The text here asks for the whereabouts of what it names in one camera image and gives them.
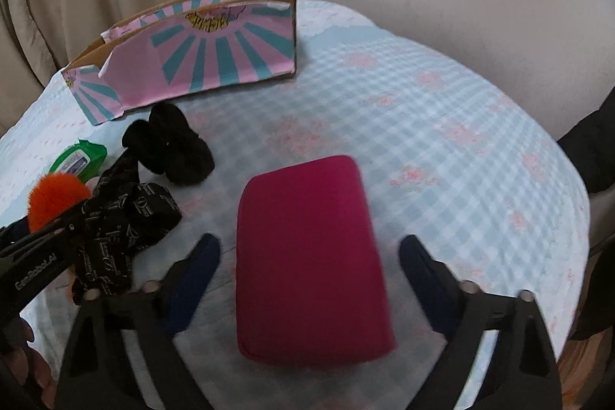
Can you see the orange fluffy pom-pom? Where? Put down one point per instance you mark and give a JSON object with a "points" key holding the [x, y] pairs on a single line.
{"points": [[55, 201]]}

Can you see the dark cloth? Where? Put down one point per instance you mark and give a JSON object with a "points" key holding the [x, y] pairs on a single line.
{"points": [[588, 150]]}

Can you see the person's left hand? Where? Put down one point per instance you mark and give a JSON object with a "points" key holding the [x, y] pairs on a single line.
{"points": [[21, 342]]}

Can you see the green wipes packet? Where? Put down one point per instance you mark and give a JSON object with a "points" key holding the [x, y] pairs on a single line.
{"points": [[79, 158]]}

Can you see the magenta foam cushion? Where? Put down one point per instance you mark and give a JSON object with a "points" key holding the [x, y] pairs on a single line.
{"points": [[310, 261]]}

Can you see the black scrunchie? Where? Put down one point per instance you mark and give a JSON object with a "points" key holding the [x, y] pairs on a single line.
{"points": [[175, 148]]}

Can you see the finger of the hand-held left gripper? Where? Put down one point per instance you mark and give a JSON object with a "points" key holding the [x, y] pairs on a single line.
{"points": [[57, 230]]}

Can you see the pink teal striped cardboard box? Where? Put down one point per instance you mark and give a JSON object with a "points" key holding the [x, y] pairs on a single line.
{"points": [[202, 45]]}

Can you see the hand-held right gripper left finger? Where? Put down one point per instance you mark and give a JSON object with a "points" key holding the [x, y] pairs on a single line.
{"points": [[194, 278]]}

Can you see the light blue checked blanket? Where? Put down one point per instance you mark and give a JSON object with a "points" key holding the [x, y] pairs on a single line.
{"points": [[408, 126]]}

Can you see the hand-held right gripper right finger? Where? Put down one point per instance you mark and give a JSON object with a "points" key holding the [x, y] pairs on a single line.
{"points": [[423, 278]]}

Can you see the black printed cloth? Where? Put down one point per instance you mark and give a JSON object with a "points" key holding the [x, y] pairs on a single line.
{"points": [[127, 218]]}

